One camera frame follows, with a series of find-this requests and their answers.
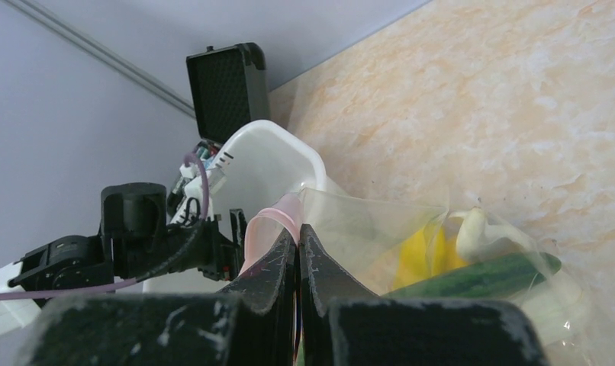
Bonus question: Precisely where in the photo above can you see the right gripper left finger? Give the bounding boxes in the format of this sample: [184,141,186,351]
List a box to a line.
[15,232,296,365]

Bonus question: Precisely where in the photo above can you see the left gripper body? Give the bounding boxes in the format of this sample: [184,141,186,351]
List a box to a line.
[100,182,246,282]

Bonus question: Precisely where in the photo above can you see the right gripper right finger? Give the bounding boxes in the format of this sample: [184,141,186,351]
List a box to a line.
[298,224,549,365]

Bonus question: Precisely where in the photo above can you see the clear zip top bag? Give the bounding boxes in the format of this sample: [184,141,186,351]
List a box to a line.
[244,188,594,365]

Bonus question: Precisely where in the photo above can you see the white plastic basket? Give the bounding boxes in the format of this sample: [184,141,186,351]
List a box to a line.
[143,119,329,294]

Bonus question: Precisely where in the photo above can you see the long dark green cucumber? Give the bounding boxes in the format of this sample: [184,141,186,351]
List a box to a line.
[382,253,546,299]

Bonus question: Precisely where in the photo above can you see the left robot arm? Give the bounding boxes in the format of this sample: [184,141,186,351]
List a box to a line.
[0,182,246,336]

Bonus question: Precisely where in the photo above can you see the black open case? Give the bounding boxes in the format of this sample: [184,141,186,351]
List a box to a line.
[185,42,271,146]

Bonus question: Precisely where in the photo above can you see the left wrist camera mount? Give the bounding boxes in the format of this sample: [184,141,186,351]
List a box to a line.
[166,162,227,226]

